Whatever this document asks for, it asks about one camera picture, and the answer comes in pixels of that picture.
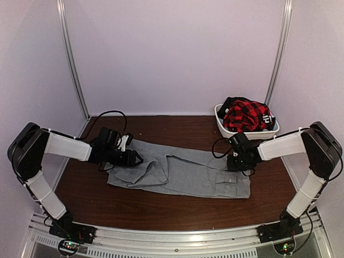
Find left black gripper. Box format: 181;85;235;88
104;147;144;167

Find grey long sleeve shirt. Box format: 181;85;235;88
107;140;250;199

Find white plastic basket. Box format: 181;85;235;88
214;104;280;140

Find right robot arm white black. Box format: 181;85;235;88
227;121;343;238

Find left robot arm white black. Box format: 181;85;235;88
7;122;144;239

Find red black plaid shirt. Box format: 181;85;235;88
223;99;270;133

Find black shirt in basket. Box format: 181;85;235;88
217;96;277;132

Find right circuit board with leds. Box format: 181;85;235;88
273;241;296;256

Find circuit board with leds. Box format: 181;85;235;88
58;239;80;256
273;241;296;256

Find left circuit board with leds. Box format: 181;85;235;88
58;239;80;256

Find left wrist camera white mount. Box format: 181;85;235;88
116;133;133;152

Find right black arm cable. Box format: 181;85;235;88
211;137;256;177

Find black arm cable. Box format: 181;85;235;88
75;110;128;140
211;137;256;177

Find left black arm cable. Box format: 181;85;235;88
75;110;128;140

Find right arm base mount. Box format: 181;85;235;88
256;222;303;243

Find front aluminium rail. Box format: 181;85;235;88
26;220;331;258

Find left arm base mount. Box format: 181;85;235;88
49;218;96;244

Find right aluminium frame post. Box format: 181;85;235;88
264;0;292;105

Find aluminium frame post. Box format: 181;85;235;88
56;0;90;120
264;0;292;105

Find left aluminium frame post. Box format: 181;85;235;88
56;0;90;120

